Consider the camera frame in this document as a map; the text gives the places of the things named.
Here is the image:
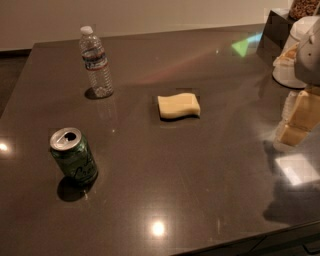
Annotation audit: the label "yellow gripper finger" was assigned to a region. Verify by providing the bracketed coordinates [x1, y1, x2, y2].
[273, 91, 300, 151]
[278, 87, 320, 147]

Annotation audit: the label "clear plastic water bottle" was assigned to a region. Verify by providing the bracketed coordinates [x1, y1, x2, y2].
[79, 26, 114, 98]

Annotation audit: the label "jar of nuts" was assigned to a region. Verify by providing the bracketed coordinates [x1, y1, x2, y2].
[289, 0, 320, 20]

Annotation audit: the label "green soda can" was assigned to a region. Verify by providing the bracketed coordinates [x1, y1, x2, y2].
[50, 127, 98, 186]

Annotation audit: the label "black box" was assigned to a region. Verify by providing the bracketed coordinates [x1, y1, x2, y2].
[256, 9, 294, 66]

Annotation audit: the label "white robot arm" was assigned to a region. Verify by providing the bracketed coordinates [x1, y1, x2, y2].
[273, 20, 320, 151]

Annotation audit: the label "yellow sponge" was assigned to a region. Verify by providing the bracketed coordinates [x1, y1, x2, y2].
[157, 93, 201, 119]

